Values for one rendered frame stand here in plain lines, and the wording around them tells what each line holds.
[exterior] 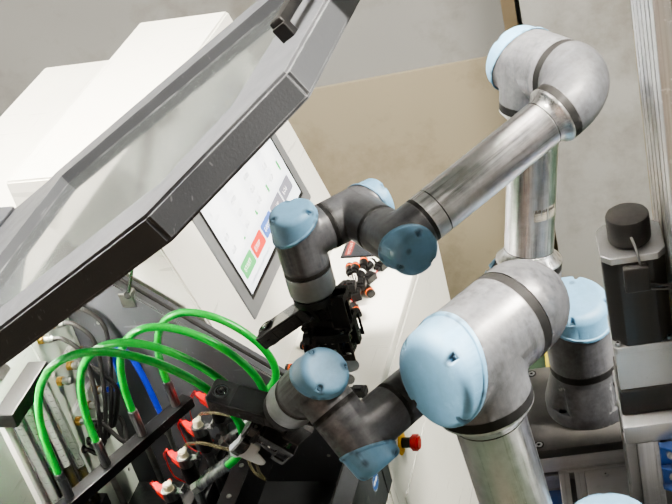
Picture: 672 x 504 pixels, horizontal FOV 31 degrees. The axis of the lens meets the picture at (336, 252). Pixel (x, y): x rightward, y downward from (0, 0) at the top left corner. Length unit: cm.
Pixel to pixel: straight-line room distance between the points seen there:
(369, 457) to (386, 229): 33
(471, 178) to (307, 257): 27
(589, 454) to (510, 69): 69
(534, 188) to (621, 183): 178
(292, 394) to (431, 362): 42
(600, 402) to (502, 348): 78
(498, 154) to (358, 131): 214
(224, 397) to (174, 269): 47
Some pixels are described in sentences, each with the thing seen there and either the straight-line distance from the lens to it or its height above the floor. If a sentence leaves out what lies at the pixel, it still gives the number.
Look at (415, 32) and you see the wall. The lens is 378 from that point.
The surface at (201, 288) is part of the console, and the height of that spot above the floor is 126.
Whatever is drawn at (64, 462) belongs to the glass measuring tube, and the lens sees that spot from 231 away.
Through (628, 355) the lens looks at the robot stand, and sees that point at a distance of 176.
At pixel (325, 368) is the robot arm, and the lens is 169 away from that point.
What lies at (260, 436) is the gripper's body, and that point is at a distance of 186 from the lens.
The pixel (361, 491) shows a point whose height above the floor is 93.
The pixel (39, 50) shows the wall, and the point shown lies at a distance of 399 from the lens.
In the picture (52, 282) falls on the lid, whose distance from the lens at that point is 140.
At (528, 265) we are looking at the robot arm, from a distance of 141.
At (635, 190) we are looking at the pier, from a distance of 383.
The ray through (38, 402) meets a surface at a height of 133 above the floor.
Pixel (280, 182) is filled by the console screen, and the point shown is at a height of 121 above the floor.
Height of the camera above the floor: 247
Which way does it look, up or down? 32 degrees down
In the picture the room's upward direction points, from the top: 15 degrees counter-clockwise
